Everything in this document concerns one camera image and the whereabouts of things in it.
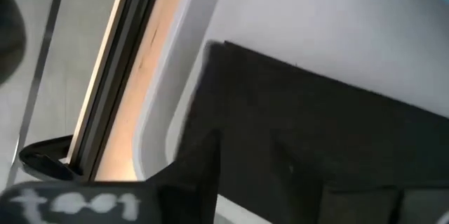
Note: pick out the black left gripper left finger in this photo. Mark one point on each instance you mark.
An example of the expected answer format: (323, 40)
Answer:
(196, 175)

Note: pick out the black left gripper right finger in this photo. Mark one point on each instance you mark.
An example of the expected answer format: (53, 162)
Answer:
(333, 203)

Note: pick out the grey plastic tray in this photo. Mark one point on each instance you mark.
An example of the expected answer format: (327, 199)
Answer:
(280, 6)

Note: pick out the black rounded object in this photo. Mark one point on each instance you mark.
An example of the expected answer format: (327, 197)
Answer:
(10, 34)

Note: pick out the black aluminium table frame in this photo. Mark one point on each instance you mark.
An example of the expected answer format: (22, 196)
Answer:
(119, 59)

